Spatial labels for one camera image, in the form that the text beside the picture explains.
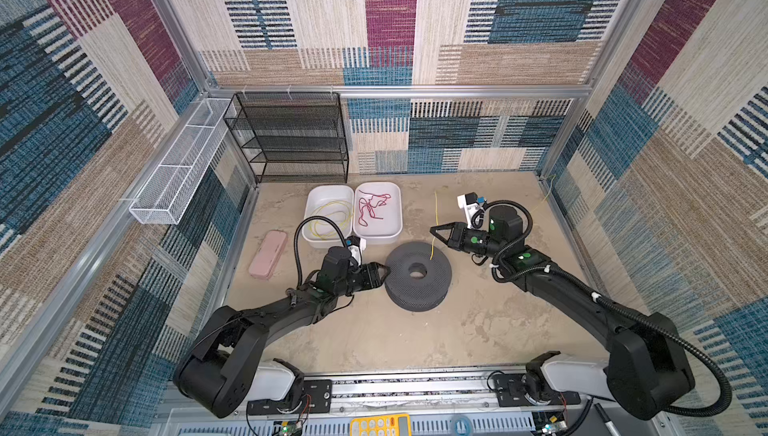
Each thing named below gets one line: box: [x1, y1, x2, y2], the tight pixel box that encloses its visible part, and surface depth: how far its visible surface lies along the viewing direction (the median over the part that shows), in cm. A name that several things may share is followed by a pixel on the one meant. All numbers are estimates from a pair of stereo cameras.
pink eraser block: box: [249, 230, 288, 280], surface depth 98 cm
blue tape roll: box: [453, 415, 473, 436], surface depth 71 cm
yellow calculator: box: [350, 414, 412, 436], surface depth 70 cm
